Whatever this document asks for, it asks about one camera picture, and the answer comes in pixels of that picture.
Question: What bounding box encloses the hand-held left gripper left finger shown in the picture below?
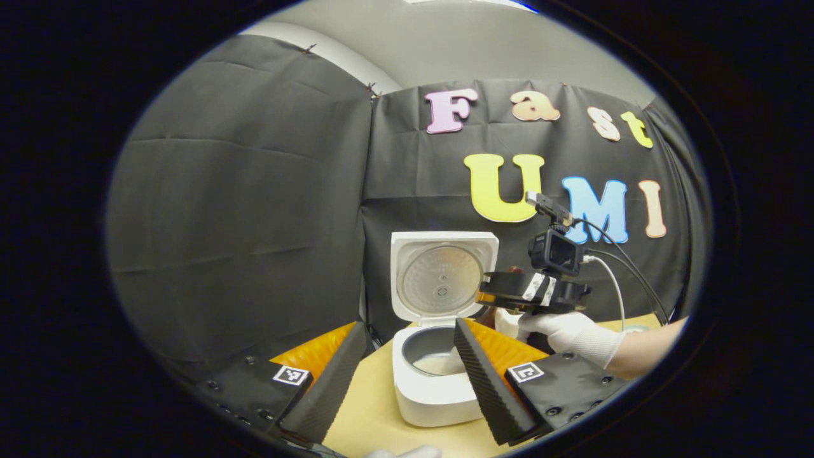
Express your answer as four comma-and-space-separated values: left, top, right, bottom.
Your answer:
191, 321, 369, 446

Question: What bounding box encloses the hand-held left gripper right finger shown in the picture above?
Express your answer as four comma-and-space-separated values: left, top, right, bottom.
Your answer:
453, 317, 637, 447

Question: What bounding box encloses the white rice cooker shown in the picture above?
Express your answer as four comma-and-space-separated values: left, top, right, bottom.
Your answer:
389, 230, 500, 429

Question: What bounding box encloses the black backdrop cloth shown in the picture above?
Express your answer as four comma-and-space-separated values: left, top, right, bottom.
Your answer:
105, 35, 711, 384

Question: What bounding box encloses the white cable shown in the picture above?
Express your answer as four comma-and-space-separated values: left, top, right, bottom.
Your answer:
582, 254, 628, 333

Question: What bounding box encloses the black cable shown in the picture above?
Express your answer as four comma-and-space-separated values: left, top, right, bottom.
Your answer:
568, 218, 671, 327

